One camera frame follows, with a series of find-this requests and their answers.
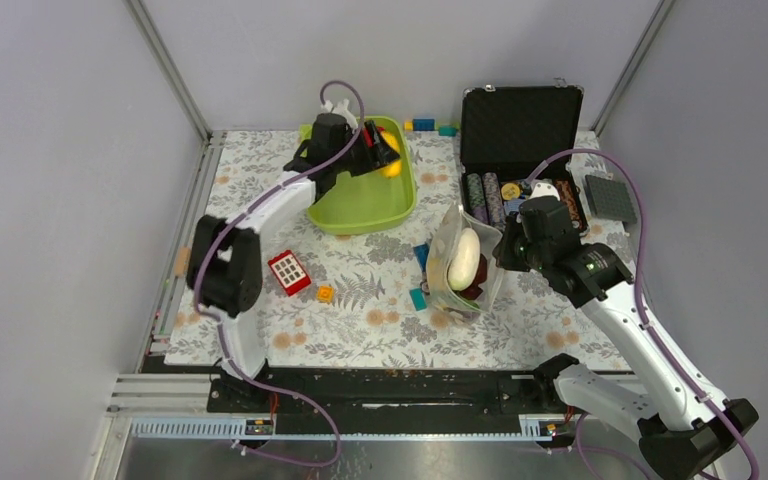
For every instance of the blue brick at wall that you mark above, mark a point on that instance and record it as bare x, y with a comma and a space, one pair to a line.
423, 124

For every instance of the floral tablecloth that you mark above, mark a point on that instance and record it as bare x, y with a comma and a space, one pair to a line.
372, 321

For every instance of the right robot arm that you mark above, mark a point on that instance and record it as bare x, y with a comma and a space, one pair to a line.
682, 423

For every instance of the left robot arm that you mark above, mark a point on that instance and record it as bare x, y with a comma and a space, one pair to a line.
226, 267

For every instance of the wooden block long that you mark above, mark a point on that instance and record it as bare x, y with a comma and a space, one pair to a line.
181, 261

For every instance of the red toy tomato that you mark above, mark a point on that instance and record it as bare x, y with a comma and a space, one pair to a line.
371, 137

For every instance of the orange toy brick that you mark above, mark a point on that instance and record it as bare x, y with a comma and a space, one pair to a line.
325, 294

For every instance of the teal brick at wall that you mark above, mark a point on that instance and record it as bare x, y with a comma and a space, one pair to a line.
447, 131

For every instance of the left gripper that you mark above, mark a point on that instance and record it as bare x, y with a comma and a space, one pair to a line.
382, 154

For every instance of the dark purple mangosteen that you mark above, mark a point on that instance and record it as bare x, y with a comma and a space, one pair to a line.
471, 293
481, 272

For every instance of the black poker chip case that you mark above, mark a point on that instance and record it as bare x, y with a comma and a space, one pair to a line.
505, 134

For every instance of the blue toy brick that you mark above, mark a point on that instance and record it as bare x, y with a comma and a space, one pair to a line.
421, 253

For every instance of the grey building baseplate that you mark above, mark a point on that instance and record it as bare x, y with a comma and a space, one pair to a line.
610, 199

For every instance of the teal toy brick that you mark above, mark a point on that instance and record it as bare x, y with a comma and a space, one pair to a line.
418, 299

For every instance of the red window toy block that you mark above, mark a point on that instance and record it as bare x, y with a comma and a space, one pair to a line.
289, 273

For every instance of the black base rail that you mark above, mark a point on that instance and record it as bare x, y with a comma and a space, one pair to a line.
387, 401

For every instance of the white toy radish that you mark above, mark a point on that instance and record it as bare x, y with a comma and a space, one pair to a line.
463, 265

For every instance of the clear zip top bag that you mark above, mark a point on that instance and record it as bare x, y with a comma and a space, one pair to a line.
442, 247

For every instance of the yellow toy lemon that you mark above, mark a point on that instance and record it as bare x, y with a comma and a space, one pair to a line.
393, 166

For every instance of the green plastic tray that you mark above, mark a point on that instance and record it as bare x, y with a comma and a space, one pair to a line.
369, 203

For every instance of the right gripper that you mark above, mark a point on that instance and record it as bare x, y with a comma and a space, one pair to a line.
503, 251

